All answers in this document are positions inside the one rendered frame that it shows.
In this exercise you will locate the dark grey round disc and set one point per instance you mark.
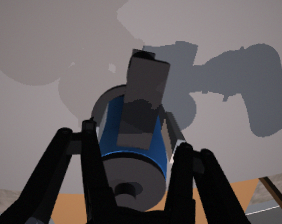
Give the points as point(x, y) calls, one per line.
point(118, 91)

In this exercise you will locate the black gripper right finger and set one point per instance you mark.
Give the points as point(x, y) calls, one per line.
point(218, 199)

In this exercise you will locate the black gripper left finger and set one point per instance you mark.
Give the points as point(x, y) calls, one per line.
point(37, 200)

